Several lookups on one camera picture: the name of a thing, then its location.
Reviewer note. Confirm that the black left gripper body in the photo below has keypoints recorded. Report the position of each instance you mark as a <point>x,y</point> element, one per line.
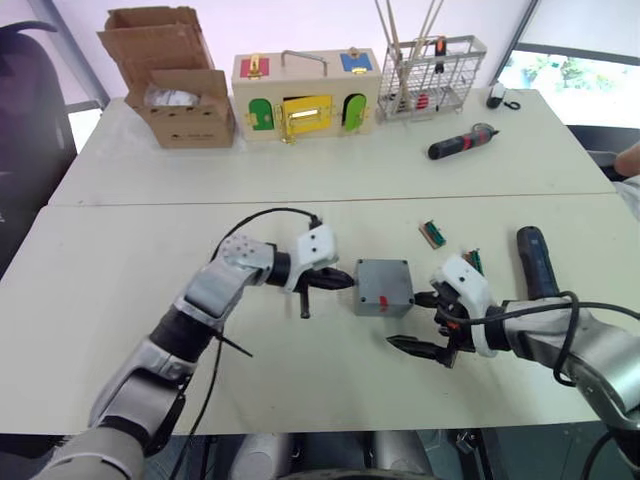
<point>316,280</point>

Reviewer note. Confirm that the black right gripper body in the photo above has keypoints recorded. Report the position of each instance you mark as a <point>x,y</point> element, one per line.
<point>452,325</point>

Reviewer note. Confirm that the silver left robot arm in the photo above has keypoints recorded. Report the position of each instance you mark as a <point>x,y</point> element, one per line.
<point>220,290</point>

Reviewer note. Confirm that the grey box with lid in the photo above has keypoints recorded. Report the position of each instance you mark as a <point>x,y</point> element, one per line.
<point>382,285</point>

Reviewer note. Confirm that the dark blue electric screwdriver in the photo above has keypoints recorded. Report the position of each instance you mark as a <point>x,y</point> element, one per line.
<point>539,262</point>

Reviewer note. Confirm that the black and red electric screwdriver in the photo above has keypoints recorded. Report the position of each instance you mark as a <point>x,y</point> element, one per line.
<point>457,144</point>

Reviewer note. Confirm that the wooden lock box with doors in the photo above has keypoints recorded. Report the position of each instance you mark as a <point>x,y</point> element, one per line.
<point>305,85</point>

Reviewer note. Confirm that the open cardboard box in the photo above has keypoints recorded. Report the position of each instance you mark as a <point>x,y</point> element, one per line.
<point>185,115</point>

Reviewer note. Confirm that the small green bit holder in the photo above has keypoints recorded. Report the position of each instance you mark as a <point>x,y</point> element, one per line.
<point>475,260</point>
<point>432,233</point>

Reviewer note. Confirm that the grey rounded robot body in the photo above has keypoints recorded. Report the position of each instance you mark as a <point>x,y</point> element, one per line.
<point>330,457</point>

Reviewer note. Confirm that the small red object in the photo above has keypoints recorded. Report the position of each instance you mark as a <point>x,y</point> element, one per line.
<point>423,102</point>

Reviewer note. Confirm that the white and black small device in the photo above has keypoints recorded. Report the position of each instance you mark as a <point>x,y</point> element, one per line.
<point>496,95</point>

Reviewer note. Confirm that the person in white clothing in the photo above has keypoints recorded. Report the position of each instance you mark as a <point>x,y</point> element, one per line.
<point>631,185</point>

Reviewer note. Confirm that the white plastic bag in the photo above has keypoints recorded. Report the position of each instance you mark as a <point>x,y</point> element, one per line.
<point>170,96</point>

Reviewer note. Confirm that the orange and black tool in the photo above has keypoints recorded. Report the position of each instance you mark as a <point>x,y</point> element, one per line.
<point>440,52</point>

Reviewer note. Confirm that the thin wooden stick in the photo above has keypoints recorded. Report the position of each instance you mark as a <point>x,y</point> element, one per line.
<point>393,27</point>
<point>424,27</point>
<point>433,22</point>
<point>386,35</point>

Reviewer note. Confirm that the window with green view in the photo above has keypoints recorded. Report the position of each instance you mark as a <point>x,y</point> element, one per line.
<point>570,80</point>

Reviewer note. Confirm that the black office chair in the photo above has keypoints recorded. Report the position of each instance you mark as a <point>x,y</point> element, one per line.
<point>30,140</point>

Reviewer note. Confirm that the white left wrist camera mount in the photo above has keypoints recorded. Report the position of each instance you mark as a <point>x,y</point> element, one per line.
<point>316,245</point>

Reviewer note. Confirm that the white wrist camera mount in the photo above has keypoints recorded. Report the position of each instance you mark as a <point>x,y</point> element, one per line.
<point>316,245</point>
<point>467,285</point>

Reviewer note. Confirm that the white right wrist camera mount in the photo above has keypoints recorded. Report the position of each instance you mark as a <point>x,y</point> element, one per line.
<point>467,285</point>

